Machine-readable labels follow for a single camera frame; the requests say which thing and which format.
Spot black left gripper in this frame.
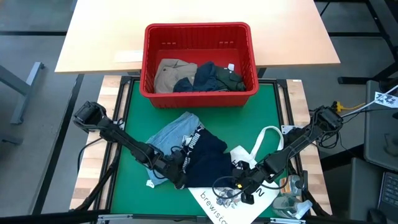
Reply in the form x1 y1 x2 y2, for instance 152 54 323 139
151 151 188 190

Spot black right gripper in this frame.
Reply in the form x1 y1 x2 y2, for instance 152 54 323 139
231 160 271 195

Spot navy blue garment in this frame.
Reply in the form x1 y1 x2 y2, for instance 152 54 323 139
180 124 236 189

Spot white printed tote bag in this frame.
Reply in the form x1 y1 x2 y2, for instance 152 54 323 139
188 126 285 224

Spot light blue denim jeans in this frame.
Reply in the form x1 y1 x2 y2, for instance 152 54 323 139
145 111 203 189

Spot dark blue fleece garment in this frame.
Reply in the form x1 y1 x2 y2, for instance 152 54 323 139
173 61 220 93

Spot red plastic laundry bin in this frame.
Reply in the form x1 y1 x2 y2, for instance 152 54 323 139
139 22 260 109

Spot orange label pump bottle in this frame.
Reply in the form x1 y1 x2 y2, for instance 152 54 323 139
279 174 308 197

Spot clear spray bottle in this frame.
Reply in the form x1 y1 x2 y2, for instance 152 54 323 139
272 195 313 220

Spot wooden side board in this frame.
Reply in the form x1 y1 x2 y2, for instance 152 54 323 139
285 79 332 215
70 74 124 211

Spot beige garment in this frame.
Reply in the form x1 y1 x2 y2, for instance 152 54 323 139
154 58 198 94

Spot yellow power plug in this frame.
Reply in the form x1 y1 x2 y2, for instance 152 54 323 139
335 101 368 113

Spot white label strip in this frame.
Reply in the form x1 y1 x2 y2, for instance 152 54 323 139
114 50 144 63

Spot grey side desk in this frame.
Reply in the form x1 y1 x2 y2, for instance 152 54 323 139
363 80 398 172

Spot dark laptop keyboard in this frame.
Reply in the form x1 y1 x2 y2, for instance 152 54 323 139
377 171 398 215

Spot white printed paper flag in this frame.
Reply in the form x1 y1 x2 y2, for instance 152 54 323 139
374 91 398 109

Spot light wooden desk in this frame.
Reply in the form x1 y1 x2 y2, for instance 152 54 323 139
55 0 341 75

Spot grey metal table leg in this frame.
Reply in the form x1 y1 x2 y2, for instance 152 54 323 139
0 61 45 125

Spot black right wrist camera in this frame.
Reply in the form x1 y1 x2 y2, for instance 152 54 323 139
241 192 256 205

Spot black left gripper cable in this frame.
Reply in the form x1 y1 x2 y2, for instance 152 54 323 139
144 144 184 180

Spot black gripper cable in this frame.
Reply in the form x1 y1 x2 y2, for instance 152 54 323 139
144 144 184 180
212 175 245 200

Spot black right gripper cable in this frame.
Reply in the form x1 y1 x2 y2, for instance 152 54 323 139
212 175 245 200

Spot black metal table frame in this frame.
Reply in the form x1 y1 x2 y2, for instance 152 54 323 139
30 74 331 224

